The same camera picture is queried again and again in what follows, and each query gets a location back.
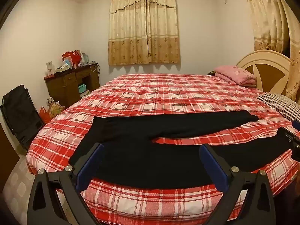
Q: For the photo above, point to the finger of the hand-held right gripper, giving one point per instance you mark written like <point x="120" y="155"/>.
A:
<point x="296" y="124"/>
<point x="287" y="136"/>

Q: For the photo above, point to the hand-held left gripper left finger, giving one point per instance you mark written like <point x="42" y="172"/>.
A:
<point x="90" y="166"/>

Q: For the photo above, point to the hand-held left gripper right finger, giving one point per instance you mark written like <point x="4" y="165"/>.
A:
<point x="214" y="166"/>

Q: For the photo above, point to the black pants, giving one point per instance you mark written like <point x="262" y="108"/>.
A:
<point x="150" y="154"/>

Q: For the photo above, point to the striped pillow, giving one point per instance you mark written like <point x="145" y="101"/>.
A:
<point x="281" y="104"/>

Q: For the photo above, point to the floral patterned gift bag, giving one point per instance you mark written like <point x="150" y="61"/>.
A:
<point x="55" y="109"/>

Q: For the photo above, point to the cream wooden headboard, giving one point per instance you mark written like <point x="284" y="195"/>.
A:
<point x="269" y="63"/>

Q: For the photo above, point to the red plastic bag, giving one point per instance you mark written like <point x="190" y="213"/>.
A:
<point x="44" y="116"/>

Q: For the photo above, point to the stack of books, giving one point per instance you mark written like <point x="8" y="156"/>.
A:
<point x="84" y="94"/>

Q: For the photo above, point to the pink folded blanket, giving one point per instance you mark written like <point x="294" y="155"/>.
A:
<point x="235" y="75"/>

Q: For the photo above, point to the teal box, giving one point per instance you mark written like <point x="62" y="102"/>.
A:
<point x="82" y="88"/>

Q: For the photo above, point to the brown wooden desk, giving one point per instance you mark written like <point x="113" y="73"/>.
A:
<point x="63" y="86"/>

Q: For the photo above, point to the black folding chair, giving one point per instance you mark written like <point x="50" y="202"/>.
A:
<point x="20" y="117"/>

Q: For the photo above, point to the dark patterned cloth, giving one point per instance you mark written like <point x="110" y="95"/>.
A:
<point x="211" y="72"/>

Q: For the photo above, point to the bed with red plaid sheet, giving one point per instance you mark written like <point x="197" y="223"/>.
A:
<point x="150" y="93"/>

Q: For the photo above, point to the white picture card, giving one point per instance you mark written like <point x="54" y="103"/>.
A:
<point x="50" y="68"/>

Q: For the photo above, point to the red gift bag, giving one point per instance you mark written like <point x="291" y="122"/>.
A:
<point x="76" y="59"/>

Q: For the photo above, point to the light blue paper bag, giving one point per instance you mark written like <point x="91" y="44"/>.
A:
<point x="85" y="57"/>

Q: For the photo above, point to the beige patterned side curtain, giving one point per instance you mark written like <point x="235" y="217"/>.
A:
<point x="269" y="16"/>

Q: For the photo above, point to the beige window curtain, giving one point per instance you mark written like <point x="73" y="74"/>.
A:
<point x="144" y="28"/>

